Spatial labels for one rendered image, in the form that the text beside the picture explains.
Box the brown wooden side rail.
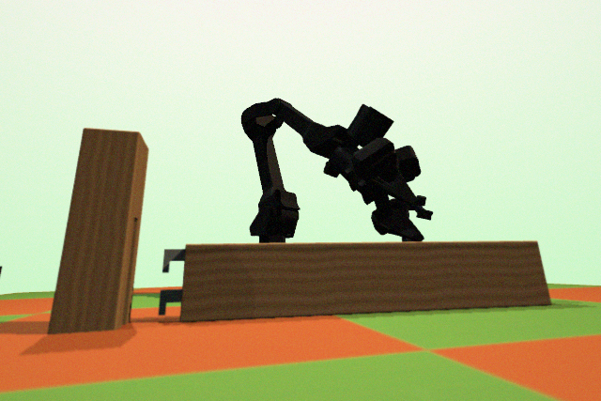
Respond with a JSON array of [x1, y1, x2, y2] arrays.
[[159, 240, 552, 322]]

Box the brown wooden post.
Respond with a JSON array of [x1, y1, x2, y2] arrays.
[[47, 128, 149, 334]]

